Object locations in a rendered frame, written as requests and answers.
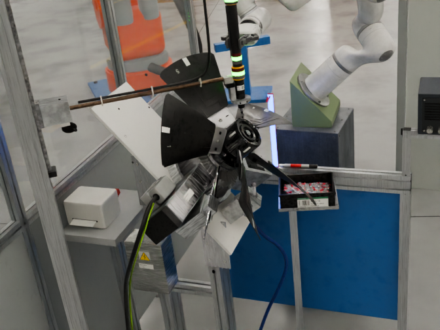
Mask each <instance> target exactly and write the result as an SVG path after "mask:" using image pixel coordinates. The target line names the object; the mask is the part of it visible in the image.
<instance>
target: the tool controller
mask: <svg viewBox="0 0 440 330"><path fill-rule="evenodd" d="M418 134H428V135H440V77H421V78H420V84H419V89H418Z"/></svg>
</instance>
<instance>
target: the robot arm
mask: <svg viewBox="0 0 440 330"><path fill-rule="evenodd" d="M278 1H279V2H280V3H281V4H282V5H284V6H285V7H286V8H287V9H288V10H290V11H294V10H297V9H299V8H301V7H302V6H303V5H305V4H307V3H308V2H309V1H311V0H278ZM356 1H357V9H358V14H357V16H356V17H355V18H354V19H353V20H352V30H353V32H354V34H355V36H356V37H357V39H358V41H359V42H360V44H361V45H362V47H363V48H362V49H361V50H356V49H354V48H353V47H351V46H348V45H343V46H341V47H340V48H338V49H337V50H336V51H335V52H334V53H333V54H332V55H331V56H330V57H328V59H326V61H324V62H323V63H322V64H321V65H320V66H319V67H318V68H317V69H316V70H315V71H314V72H313V73H312V74H311V75H307V74H306V73H301V74H300V75H299V76H298V77H297V80H298V84H299V86H300V88H301V90H302V91H303V92H304V93H305V94H306V96H307V97H308V98H309V99H310V100H311V101H313V102H314V103H315V104H317V105H319V106H321V107H327V106H328V105H329V95H328V94H330V93H331V92H332V91H333V90H334V89H335V88H336V87H337V86H338V85H339V84H340V83H342V82H343V81H344V80H345V79H346V78H347V77H349V76H350V75H351V74H352V73H353V72H354V71H355V70H356V69H357V68H359V67H360V66H362V65H364V64H370V63H380V62H385V61H386V60H388V59H390V58H391V57H392V55H393V54H394V52H395V43H394V40H393V39H392V36H391V35H390V34H389V32H388V30H387V29H386V28H385V26H384V24H383V23H382V22H381V20H380V19H381V18H382V15H383V11H384V1H385V0H356ZM237 12H238V15H239V17H240V19H241V21H240V23H239V33H240V38H239V40H238V46H239V48H242V47H243V46H252V45H254V44H255V43H256V42H257V41H258V40H259V37H260V35H261V34H262V33H263V32H264V31H265V30H266V29H267V28H268V27H269V26H270V24H271V22H272V17H271V14H270V12H269V11H268V10H266V9H265V8H262V7H258V6H257V5H256V3H255V0H238V3H237ZM227 34H228V32H227ZM221 40H222V41H225V45H226V48H230V46H229V35H224V36H221Z"/></svg>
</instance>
